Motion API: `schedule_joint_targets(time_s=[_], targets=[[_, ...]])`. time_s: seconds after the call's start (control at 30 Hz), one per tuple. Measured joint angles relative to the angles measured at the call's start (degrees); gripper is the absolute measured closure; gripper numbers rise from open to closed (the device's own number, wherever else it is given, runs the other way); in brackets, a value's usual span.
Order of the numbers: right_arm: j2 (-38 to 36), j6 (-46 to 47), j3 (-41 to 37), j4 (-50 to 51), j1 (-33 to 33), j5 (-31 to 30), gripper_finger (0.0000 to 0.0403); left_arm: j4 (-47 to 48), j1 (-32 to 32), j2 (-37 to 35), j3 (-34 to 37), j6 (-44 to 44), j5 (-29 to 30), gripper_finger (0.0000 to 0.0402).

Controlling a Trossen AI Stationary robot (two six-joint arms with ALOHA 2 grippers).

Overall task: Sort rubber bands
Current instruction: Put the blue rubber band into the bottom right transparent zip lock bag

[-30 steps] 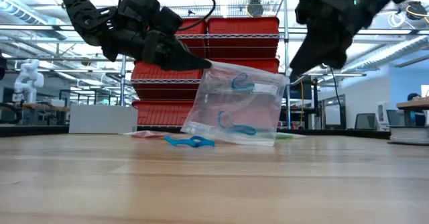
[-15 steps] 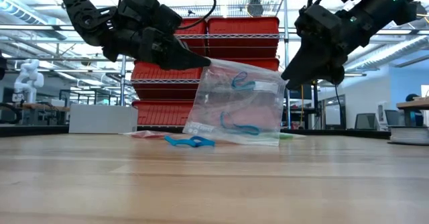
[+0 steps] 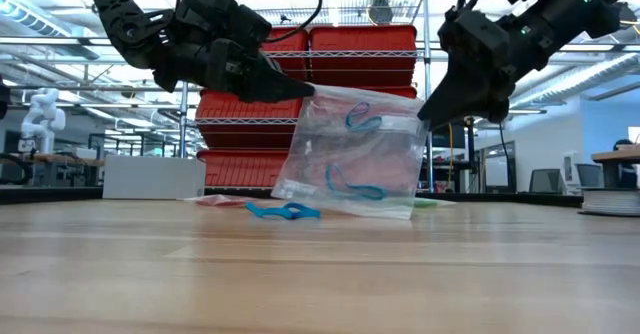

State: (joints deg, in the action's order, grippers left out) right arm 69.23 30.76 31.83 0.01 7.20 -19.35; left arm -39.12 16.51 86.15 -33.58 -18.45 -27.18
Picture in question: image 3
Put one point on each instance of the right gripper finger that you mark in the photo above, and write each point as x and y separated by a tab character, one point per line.
499	113
460	99

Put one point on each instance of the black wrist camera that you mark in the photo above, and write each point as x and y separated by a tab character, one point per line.
252	24
475	34

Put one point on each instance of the blue rubber band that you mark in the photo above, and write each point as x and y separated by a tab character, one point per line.
260	211
357	192
357	125
307	214

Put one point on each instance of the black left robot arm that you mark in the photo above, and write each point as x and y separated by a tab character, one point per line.
125	24

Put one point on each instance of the dark office chair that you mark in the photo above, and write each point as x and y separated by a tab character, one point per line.
589	175
545	181

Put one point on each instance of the grey round fan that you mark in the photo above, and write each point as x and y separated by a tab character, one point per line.
381	10

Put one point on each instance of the person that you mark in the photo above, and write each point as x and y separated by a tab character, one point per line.
627	171

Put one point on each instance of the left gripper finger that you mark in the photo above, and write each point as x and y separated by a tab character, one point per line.
275	86

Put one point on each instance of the wooden rolling table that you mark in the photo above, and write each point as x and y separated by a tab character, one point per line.
617	155

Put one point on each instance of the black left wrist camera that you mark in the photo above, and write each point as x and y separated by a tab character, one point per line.
252	24

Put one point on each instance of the white wall dispenser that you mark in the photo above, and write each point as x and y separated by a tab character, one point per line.
570	169

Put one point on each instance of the silver ventilation duct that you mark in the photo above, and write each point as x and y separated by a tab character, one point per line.
585	76

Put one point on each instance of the black aluminium table frame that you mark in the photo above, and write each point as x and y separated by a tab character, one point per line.
50	195

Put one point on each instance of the green rubber band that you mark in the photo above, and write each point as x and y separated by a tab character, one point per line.
425	204

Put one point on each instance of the wooden workbench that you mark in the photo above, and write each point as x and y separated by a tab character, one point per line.
60	160

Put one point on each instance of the white cardboard box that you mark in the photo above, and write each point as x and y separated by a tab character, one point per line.
150	176

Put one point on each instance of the white framed board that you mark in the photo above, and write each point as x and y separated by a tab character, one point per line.
497	171

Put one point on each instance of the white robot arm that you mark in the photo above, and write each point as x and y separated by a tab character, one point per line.
45	119

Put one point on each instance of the dark monitor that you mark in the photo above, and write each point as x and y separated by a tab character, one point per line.
447	138

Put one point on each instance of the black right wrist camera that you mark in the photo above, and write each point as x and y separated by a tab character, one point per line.
475	34

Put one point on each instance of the black upright stand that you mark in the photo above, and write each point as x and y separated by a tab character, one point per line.
470	149

